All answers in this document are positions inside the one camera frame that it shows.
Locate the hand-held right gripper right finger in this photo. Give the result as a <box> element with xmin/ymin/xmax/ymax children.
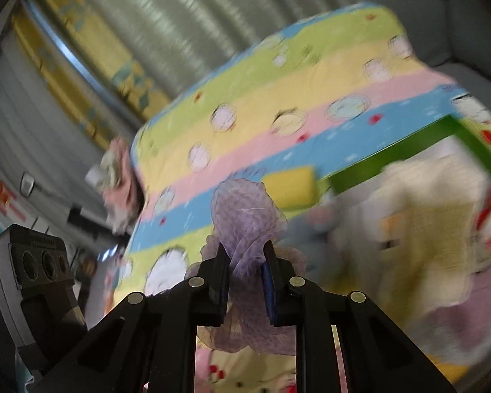
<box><xmin>261</xmin><ymin>241</ymin><xmax>456</xmax><ymax>393</ymax></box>

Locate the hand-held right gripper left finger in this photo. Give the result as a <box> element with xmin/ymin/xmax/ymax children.
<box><xmin>32</xmin><ymin>243</ymin><xmax>230</xmax><ymax>393</ymax></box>

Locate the purple mesh cloth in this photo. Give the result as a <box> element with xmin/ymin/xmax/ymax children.
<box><xmin>186</xmin><ymin>178</ymin><xmax>307</xmax><ymax>355</ymax></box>

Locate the light blue plush toy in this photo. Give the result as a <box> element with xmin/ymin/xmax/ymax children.
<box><xmin>284</xmin><ymin>209</ymin><xmax>340</xmax><ymax>250</ymax></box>

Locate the cream towel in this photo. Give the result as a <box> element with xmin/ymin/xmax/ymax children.
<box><xmin>331</xmin><ymin>159</ymin><xmax>491</xmax><ymax>308</ymax></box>

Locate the green storage box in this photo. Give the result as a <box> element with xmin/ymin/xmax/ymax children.
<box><xmin>329</xmin><ymin>115</ymin><xmax>491</xmax><ymax>197</ymax></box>

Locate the yellow sponge block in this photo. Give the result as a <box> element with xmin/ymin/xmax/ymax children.
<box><xmin>266</xmin><ymin>167</ymin><xmax>318</xmax><ymax>209</ymax></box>

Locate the pile of clothes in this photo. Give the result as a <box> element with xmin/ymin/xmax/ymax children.
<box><xmin>86</xmin><ymin>137</ymin><xmax>142</xmax><ymax>230</ymax></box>

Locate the cartoon printed bed sheet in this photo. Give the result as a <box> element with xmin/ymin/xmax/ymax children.
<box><xmin>106</xmin><ymin>2</ymin><xmax>491</xmax><ymax>393</ymax></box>

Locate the yellow patterned curtain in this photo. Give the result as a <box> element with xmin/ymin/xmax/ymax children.
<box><xmin>12</xmin><ymin>0</ymin><xmax>173</xmax><ymax>152</ymax></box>

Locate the grey curtain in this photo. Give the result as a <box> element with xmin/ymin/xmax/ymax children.
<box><xmin>0</xmin><ymin>0</ymin><xmax>397</xmax><ymax>230</ymax></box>

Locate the grey sofa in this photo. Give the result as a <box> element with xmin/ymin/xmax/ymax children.
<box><xmin>376</xmin><ymin>0</ymin><xmax>491</xmax><ymax>123</ymax></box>

